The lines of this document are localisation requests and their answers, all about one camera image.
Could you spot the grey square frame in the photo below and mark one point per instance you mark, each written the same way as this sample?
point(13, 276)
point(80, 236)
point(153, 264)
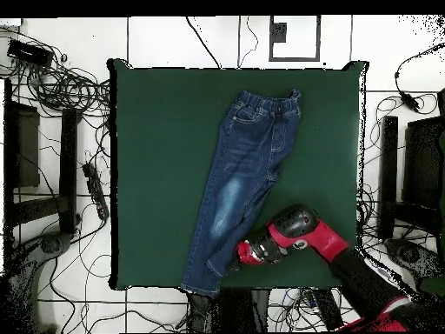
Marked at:
point(294, 58)

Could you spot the black power strip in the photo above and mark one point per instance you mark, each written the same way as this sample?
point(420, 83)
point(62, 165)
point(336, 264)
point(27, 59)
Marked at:
point(95, 189)

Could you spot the black metal stand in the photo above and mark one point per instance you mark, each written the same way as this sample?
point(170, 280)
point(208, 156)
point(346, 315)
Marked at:
point(389, 146)
point(68, 156)

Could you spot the dark green tablecloth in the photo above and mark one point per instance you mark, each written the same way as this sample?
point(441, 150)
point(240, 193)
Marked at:
point(156, 139)

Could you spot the black electronics box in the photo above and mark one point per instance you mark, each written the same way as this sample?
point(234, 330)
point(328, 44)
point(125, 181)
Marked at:
point(29, 52)

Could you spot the small dark square box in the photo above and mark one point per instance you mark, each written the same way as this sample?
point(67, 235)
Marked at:
point(279, 33)

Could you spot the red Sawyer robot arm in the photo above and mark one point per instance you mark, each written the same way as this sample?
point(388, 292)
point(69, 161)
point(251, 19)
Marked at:
point(302, 222)

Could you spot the grey stand base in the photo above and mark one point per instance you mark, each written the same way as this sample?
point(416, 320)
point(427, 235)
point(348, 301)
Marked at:
point(406, 254)
point(52, 243)

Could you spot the blue denim jeans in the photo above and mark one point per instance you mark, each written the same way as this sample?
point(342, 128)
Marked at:
point(243, 156)

